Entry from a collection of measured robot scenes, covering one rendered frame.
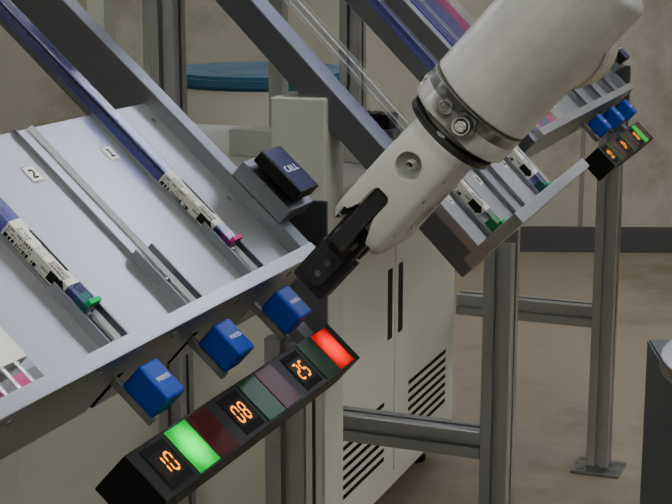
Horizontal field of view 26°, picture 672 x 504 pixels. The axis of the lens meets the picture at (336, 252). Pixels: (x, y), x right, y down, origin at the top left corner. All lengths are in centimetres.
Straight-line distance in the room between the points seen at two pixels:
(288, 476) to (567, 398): 193
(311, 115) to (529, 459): 149
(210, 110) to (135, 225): 278
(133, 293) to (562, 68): 34
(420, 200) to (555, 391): 224
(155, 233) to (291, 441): 28
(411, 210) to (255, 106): 280
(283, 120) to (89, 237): 47
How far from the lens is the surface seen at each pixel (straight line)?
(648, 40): 464
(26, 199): 105
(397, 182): 106
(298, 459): 132
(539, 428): 303
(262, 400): 107
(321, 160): 148
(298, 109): 148
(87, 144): 116
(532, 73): 103
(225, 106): 387
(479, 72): 104
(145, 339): 97
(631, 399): 325
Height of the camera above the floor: 99
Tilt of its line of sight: 12 degrees down
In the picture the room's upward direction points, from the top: straight up
